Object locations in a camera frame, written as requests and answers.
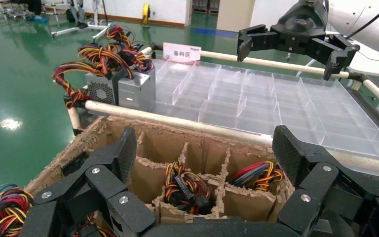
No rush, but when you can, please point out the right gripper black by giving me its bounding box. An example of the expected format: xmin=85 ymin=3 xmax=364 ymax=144
xmin=236 ymin=0 xmax=359 ymax=81

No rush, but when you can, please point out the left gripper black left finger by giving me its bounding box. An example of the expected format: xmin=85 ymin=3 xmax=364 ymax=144
xmin=32 ymin=126 xmax=156 ymax=237

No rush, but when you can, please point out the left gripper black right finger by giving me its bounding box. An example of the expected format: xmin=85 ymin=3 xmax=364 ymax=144
xmin=272 ymin=125 xmax=379 ymax=236

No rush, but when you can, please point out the cardboard divider box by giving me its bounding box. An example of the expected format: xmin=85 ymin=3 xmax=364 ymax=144
xmin=24 ymin=115 xmax=297 ymax=237

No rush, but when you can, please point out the clear acrylic divider tray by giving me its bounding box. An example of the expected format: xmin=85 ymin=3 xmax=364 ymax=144
xmin=150 ymin=59 xmax=379 ymax=181

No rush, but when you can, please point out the beige cabinet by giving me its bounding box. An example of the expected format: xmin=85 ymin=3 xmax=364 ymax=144
xmin=216 ymin=0 xmax=256 ymax=33

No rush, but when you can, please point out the cart with padded rails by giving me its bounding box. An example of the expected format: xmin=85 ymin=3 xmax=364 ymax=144
xmin=63 ymin=45 xmax=379 ymax=179

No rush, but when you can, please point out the white sign with red header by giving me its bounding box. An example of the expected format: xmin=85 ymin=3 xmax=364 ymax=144
xmin=162 ymin=42 xmax=202 ymax=64

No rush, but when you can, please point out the yellow drum fan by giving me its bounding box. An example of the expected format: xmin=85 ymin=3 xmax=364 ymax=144
xmin=140 ymin=3 xmax=152 ymax=29

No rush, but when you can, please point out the wire bundle bottom right cell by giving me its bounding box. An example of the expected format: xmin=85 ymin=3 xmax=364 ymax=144
xmin=231 ymin=160 xmax=286 ymax=193

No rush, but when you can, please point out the coloured wire bundle on supplies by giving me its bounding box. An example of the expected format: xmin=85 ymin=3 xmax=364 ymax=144
xmin=52 ymin=44 xmax=135 ymax=110

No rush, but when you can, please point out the silver power supply with cables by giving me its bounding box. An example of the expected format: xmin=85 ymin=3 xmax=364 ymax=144
xmin=162 ymin=161 xmax=215 ymax=216
xmin=116 ymin=54 xmax=157 ymax=113

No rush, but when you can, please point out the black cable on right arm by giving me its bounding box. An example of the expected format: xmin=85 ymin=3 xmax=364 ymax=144
xmin=345 ymin=0 xmax=379 ymax=40

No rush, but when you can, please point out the loose cable bundle left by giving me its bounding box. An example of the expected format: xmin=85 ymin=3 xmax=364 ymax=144
xmin=0 ymin=183 xmax=34 ymax=237

